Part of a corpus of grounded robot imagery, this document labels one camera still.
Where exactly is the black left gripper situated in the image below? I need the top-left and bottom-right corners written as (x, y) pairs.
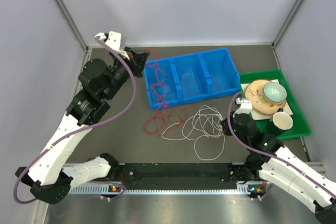
top-left (103, 46), bottom-right (150, 101)

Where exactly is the white wire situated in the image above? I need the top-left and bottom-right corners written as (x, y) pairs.
top-left (161, 105), bottom-right (226, 161)

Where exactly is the red wire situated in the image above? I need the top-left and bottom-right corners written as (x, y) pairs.
top-left (141, 47), bottom-right (226, 146)

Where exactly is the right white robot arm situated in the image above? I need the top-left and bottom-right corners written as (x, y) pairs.
top-left (220, 113), bottom-right (335, 223)

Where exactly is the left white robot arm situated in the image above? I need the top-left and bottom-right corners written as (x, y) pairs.
top-left (13, 48), bottom-right (150, 205)

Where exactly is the tan patterned plate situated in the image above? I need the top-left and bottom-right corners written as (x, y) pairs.
top-left (245, 79), bottom-right (287, 115)

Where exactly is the white cup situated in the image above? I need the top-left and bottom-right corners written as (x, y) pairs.
top-left (266, 108), bottom-right (293, 136)

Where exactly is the light green bowl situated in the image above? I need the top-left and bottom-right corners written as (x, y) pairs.
top-left (263, 82), bottom-right (287, 103)

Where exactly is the green plastic tray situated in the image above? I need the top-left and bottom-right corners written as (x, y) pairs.
top-left (240, 69), bottom-right (311, 140)

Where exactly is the blue three-compartment bin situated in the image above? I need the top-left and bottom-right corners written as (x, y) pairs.
top-left (144, 48), bottom-right (240, 110)

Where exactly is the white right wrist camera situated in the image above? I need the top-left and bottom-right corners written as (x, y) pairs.
top-left (234, 98), bottom-right (253, 115)

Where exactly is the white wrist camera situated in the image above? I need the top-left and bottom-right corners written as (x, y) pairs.
top-left (95, 31), bottom-right (130, 60)
top-left (234, 98), bottom-right (253, 115)

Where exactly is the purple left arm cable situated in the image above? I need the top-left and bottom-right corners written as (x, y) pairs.
top-left (13, 37), bottom-right (137, 205)

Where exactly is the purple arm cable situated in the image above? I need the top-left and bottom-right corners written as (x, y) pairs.
top-left (227, 92), bottom-right (336, 200)
top-left (13, 37), bottom-right (137, 205)

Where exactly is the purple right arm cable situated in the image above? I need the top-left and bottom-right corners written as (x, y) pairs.
top-left (227, 92), bottom-right (336, 200)

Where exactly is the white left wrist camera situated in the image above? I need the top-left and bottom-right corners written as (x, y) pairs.
top-left (95, 31), bottom-right (130, 60)

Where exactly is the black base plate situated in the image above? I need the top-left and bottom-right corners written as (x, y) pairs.
top-left (110, 163), bottom-right (248, 190)

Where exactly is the grey slotted cable duct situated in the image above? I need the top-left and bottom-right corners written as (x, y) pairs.
top-left (68, 184), bottom-right (254, 195)

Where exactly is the aluminium frame left post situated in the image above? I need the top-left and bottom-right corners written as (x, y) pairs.
top-left (54, 0), bottom-right (89, 51)

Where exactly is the aluminium frame post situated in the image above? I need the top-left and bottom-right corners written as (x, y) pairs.
top-left (54, 0), bottom-right (89, 51)
top-left (271, 0), bottom-right (304, 49)

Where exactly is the aluminium frame right post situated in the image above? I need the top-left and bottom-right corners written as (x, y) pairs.
top-left (271, 0), bottom-right (304, 49)

